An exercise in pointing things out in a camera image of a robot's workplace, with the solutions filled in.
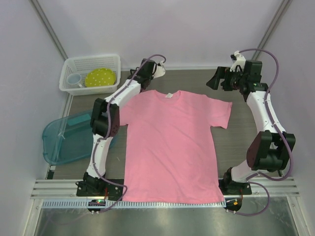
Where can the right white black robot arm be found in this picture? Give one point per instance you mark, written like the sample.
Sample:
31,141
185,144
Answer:
272,147

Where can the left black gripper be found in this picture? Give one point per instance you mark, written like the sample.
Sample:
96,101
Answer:
151,76

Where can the pink t-shirt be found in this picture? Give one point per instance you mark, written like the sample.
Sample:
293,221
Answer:
170,151

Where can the light blue mug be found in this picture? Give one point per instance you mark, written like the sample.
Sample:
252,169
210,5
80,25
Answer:
75,81

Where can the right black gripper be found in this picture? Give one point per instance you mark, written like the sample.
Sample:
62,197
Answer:
222,73

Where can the yellow-green dotted plate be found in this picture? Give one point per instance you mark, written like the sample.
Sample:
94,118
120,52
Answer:
100,77

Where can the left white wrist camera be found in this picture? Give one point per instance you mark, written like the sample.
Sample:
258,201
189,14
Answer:
159,70

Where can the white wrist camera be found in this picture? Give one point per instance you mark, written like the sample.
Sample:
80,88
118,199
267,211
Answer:
159,70
238,59

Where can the teal transparent plastic bin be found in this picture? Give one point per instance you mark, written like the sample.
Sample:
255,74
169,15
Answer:
68,139

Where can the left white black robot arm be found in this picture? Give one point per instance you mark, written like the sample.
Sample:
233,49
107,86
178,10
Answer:
105,124

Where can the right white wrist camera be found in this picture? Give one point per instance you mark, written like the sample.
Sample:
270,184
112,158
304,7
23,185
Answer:
238,59

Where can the white slotted cable duct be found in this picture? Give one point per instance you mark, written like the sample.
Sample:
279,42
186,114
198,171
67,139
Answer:
100,204

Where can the white plastic basket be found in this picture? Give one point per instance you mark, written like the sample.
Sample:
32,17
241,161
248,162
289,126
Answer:
83,66

